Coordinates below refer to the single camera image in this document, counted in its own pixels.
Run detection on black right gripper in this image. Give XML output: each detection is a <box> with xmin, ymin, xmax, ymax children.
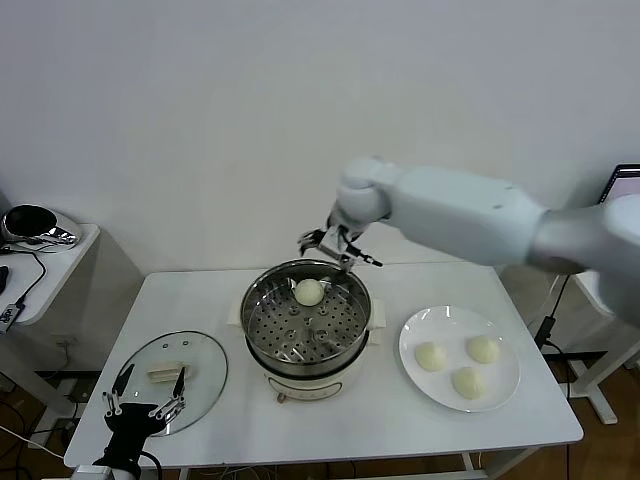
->
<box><xmin>298</xmin><ymin>212</ymin><xmax>365</xmax><ymax>258</ymax></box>

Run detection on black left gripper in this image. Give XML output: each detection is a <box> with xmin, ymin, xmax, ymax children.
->
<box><xmin>94</xmin><ymin>363</ymin><xmax>188</xmax><ymax>470</ymax></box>

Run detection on white steamed baozi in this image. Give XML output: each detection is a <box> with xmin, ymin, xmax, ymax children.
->
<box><xmin>466</xmin><ymin>335</ymin><xmax>501</xmax><ymax>365</ymax></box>
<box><xmin>414</xmin><ymin>342</ymin><xmax>447</xmax><ymax>374</ymax></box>
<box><xmin>451</xmin><ymin>367</ymin><xmax>489</xmax><ymax>400</ymax></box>
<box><xmin>293</xmin><ymin>278</ymin><xmax>324</xmax><ymax>307</ymax></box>

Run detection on glass lid with cream handle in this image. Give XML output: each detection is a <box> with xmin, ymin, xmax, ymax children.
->
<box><xmin>114</xmin><ymin>329</ymin><xmax>230</xmax><ymax>437</ymax></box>

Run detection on steel perforated steamer basket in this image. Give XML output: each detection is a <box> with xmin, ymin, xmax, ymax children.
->
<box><xmin>240</xmin><ymin>258</ymin><xmax>374</xmax><ymax>364</ymax></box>

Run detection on white-topped side cabinet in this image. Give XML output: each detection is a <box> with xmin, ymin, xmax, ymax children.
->
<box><xmin>0</xmin><ymin>223</ymin><xmax>147</xmax><ymax>396</ymax></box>

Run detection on small white labelled device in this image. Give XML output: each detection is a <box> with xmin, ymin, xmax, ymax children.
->
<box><xmin>0</xmin><ymin>302</ymin><xmax>25</xmax><ymax>335</ymax></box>

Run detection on white round plate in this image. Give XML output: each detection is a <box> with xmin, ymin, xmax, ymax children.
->
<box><xmin>398</xmin><ymin>304</ymin><xmax>521</xmax><ymax>414</ymax></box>

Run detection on white desk with legs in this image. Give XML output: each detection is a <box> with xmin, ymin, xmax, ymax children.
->
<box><xmin>499</xmin><ymin>264</ymin><xmax>640</xmax><ymax>426</ymax></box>

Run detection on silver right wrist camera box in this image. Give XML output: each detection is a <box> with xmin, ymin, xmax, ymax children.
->
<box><xmin>319</xmin><ymin>233</ymin><xmax>351</xmax><ymax>262</ymax></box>

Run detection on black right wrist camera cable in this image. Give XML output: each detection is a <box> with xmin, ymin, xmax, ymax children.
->
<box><xmin>344</xmin><ymin>239</ymin><xmax>385</xmax><ymax>269</ymax></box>

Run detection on white floor cable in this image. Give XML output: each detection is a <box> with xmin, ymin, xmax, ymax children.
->
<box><xmin>0</xmin><ymin>424</ymin><xmax>69</xmax><ymax>459</ymax></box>

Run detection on wire bundle under table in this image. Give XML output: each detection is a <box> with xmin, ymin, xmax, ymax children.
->
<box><xmin>197</xmin><ymin>462</ymin><xmax>326</xmax><ymax>480</ymax></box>

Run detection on thin black cable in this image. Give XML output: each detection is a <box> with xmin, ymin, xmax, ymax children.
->
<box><xmin>0</xmin><ymin>244</ymin><xmax>47</xmax><ymax>309</ymax></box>

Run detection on black power adapter cable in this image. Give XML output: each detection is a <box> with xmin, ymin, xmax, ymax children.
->
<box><xmin>533</xmin><ymin>273</ymin><xmax>609</xmax><ymax>361</ymax></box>

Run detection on white work table frame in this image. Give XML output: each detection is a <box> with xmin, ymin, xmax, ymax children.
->
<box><xmin>69</xmin><ymin>446</ymin><xmax>546</xmax><ymax>480</ymax></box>

